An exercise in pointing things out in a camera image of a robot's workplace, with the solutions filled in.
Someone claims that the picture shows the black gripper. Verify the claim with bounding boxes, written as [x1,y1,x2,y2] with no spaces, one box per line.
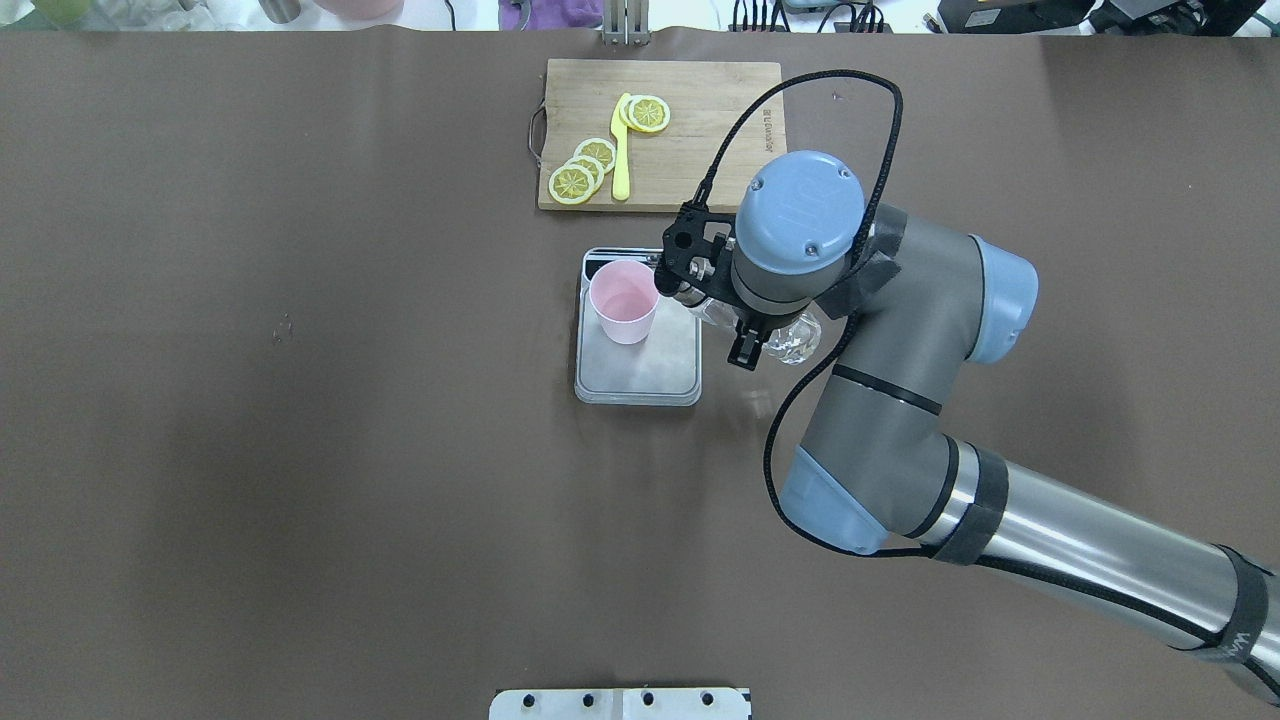
[655,202,771,372]

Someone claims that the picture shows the glass sauce bottle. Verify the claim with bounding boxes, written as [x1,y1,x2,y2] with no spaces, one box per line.
[672,284,823,365]

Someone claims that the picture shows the pink plastic cup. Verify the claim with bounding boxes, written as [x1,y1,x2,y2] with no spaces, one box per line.
[588,259,660,345]

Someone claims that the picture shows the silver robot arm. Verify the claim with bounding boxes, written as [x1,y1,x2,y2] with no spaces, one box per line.
[655,151,1277,706]

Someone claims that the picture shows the silver kitchen scale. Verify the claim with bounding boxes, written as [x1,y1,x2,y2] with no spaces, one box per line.
[573,247,701,407]

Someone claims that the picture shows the yellow plastic knife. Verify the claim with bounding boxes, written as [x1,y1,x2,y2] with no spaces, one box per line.
[611,94,631,202]

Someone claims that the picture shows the wooden cutting board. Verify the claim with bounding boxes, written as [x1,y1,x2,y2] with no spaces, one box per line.
[538,58,782,214]

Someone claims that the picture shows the purple cloth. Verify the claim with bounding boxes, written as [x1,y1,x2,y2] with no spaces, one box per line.
[498,0,604,31]

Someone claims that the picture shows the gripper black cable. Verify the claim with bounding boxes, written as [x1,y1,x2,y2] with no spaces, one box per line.
[695,68,1280,701]

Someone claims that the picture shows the aluminium frame post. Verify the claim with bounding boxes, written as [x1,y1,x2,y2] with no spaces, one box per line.
[600,0,652,47]

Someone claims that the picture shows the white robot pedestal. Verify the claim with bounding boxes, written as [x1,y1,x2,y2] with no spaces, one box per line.
[488,685,754,719]

